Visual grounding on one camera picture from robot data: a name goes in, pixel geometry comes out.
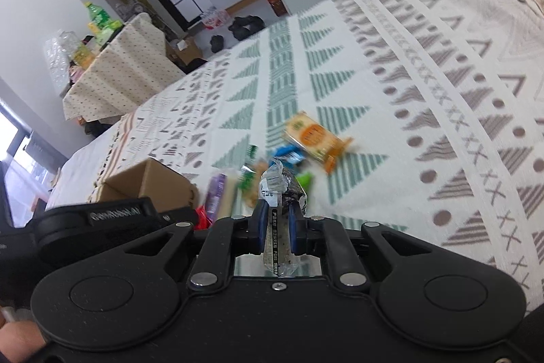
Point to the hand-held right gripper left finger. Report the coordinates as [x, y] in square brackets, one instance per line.
[262, 227]

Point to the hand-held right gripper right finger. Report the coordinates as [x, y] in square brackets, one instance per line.
[294, 233]

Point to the white translucent snack packet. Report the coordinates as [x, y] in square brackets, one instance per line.
[278, 184]

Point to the brown cardboard box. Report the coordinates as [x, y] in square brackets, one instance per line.
[148, 184]

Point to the person's left hand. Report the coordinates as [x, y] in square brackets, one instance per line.
[19, 339]

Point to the green label cracker packet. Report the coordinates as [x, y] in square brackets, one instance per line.
[251, 180]

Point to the long purple snack packet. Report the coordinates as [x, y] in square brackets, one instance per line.
[221, 195]

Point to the small green snack packet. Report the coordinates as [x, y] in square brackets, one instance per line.
[306, 180]

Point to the red snack packet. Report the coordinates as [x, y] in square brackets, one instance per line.
[204, 218]

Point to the white bed sheet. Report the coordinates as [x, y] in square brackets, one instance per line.
[80, 167]

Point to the small blue snack packet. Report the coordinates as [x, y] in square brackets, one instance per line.
[287, 155]

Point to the orange cracker packet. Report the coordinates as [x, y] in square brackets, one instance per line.
[312, 137]

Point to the table with dotted tablecloth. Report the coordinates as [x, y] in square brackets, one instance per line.
[123, 74]

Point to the pink case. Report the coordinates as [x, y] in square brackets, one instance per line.
[75, 74]

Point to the yellow oil bottle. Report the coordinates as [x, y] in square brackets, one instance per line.
[84, 56]

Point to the clear bubble wrap bag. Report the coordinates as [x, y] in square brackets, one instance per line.
[59, 57]

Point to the black slipper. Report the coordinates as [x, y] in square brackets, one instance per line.
[244, 22]
[242, 33]
[217, 44]

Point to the small floor cardboard box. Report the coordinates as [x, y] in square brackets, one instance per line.
[185, 50]

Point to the green soda bottle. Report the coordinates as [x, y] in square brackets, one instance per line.
[97, 16]

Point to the pack of water bottles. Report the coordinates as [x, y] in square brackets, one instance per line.
[214, 17]

